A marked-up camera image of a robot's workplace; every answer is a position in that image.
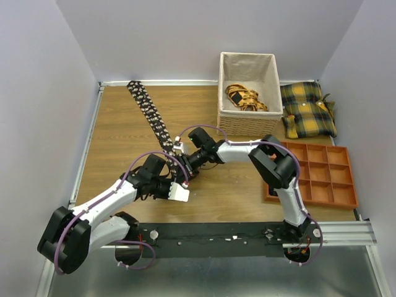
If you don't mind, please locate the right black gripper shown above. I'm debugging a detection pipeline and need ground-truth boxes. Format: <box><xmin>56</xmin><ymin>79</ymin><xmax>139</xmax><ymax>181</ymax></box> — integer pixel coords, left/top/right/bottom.
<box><xmin>176</xmin><ymin>148</ymin><xmax>207</xmax><ymax>184</ymax></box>

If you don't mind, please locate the black floral tie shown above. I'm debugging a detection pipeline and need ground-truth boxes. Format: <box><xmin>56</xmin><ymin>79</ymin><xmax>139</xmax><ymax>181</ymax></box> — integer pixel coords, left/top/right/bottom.
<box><xmin>127</xmin><ymin>80</ymin><xmax>188</xmax><ymax>183</ymax></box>

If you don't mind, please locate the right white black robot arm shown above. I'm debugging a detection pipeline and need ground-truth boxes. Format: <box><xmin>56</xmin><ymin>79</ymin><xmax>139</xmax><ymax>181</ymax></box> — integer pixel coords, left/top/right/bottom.
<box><xmin>183</xmin><ymin>125</ymin><xmax>313</xmax><ymax>243</ymax></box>

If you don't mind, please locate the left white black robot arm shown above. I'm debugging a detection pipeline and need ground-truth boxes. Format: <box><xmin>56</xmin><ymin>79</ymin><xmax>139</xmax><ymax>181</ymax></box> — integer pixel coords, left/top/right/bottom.
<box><xmin>37</xmin><ymin>152</ymin><xmax>190</xmax><ymax>275</ymax></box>

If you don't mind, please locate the orange patterned tie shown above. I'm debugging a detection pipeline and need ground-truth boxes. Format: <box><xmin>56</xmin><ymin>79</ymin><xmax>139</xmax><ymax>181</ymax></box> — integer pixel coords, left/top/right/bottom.
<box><xmin>225</xmin><ymin>84</ymin><xmax>269</xmax><ymax>112</ymax></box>

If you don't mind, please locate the wicker basket with liner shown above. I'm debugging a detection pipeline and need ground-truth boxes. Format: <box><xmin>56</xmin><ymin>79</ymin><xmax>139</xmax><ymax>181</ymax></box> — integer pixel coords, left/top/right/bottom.
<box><xmin>217</xmin><ymin>52</ymin><xmax>283</xmax><ymax>136</ymax></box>

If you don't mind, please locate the yellow plaid shirt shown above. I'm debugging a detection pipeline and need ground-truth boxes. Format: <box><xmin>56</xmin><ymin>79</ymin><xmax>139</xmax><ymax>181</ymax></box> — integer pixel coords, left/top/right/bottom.
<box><xmin>280</xmin><ymin>81</ymin><xmax>337</xmax><ymax>139</ymax></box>

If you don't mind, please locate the orange compartment tray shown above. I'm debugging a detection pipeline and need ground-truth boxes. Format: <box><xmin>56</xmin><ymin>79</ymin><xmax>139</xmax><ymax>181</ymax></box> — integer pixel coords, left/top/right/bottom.
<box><xmin>282</xmin><ymin>142</ymin><xmax>359</xmax><ymax>210</ymax></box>

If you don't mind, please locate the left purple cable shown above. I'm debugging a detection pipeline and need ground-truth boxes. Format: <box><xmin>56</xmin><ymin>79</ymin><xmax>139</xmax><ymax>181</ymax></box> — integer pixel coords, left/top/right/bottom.
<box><xmin>54</xmin><ymin>150</ymin><xmax>189</xmax><ymax>275</ymax></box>

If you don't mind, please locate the purple cable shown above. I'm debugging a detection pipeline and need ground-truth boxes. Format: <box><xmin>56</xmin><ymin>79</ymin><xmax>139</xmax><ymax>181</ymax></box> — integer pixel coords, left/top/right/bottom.
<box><xmin>54</xmin><ymin>150</ymin><xmax>189</xmax><ymax>275</ymax></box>
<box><xmin>179</xmin><ymin>125</ymin><xmax>324</xmax><ymax>267</ymax></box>

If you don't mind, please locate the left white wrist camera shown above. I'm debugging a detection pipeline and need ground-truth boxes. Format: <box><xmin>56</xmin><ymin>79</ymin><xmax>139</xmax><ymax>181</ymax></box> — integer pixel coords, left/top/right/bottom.
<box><xmin>168</xmin><ymin>182</ymin><xmax>189</xmax><ymax>202</ymax></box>

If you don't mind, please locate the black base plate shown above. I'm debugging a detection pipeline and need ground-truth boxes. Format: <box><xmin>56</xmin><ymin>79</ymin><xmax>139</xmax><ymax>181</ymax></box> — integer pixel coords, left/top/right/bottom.
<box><xmin>123</xmin><ymin>222</ymin><xmax>322</xmax><ymax>259</ymax></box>

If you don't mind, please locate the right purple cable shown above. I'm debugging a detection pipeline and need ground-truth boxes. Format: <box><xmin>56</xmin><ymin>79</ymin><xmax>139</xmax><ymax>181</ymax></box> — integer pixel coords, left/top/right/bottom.
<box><xmin>179</xmin><ymin>125</ymin><xmax>324</xmax><ymax>267</ymax></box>

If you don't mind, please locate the aluminium frame rail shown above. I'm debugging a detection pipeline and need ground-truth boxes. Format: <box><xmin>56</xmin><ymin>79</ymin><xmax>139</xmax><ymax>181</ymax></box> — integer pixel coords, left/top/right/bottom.
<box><xmin>82</xmin><ymin>217</ymin><xmax>376</xmax><ymax>250</ymax></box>

